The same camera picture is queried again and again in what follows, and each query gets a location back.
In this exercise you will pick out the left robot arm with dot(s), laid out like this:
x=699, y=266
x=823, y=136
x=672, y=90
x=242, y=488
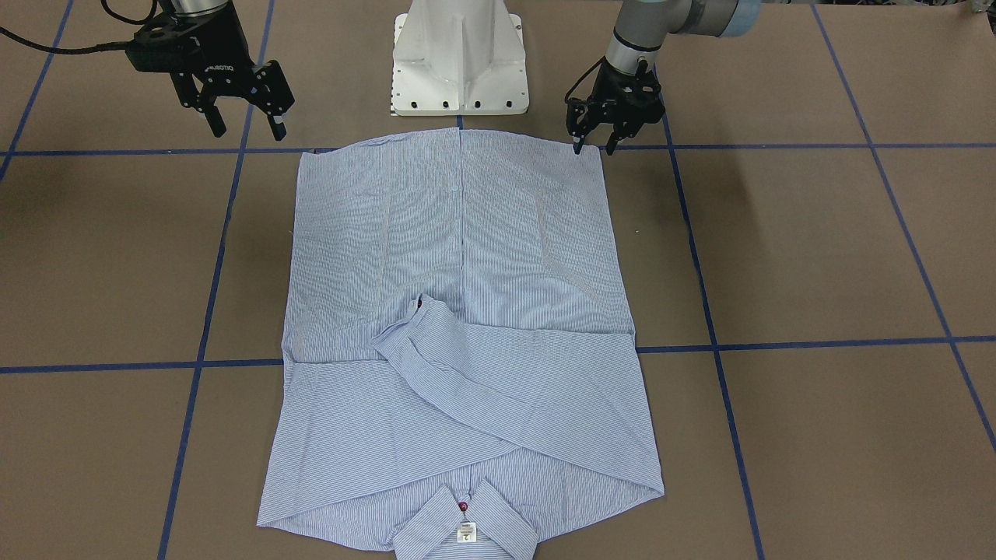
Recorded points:
x=642, y=26

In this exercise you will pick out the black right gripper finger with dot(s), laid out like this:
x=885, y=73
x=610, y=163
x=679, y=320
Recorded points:
x=216, y=123
x=277, y=124

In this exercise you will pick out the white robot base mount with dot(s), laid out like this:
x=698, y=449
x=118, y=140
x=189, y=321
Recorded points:
x=459, y=58

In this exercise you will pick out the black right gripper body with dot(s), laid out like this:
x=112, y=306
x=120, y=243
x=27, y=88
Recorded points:
x=220, y=65

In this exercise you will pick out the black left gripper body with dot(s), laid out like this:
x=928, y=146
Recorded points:
x=615, y=106

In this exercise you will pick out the light blue striped shirt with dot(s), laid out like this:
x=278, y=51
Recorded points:
x=460, y=373

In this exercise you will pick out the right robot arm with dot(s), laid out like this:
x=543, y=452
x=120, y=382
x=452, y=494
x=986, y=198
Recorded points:
x=202, y=47

